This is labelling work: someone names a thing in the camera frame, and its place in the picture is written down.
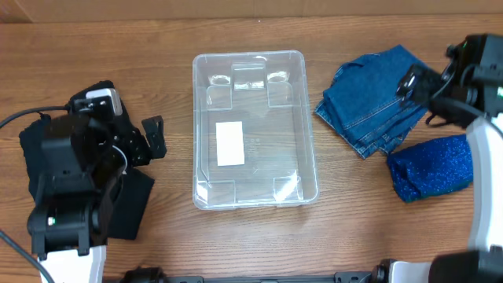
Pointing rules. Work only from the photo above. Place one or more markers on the sparkly blue cloth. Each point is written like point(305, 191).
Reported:
point(432, 168)

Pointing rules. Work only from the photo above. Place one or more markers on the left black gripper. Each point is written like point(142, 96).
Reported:
point(138, 145)

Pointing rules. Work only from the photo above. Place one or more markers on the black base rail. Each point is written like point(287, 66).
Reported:
point(156, 275)

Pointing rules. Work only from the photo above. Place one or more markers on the white label in bin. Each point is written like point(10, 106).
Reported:
point(230, 143)

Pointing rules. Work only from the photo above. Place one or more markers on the clear plastic storage bin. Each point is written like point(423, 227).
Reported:
point(267, 92)

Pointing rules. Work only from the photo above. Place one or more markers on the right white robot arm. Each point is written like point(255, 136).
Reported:
point(477, 63)

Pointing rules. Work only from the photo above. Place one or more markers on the small black folded cloth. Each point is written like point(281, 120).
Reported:
point(31, 143)

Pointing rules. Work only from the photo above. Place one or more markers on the square black cloth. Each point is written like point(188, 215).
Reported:
point(130, 205)

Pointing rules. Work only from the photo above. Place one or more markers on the long black folded cloth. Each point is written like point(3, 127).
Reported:
point(97, 86)

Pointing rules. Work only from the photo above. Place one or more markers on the blue denim jeans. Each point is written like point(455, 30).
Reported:
point(361, 104)

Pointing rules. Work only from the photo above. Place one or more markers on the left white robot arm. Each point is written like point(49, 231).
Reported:
point(89, 189)

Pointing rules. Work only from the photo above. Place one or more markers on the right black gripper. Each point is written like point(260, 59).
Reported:
point(434, 80)

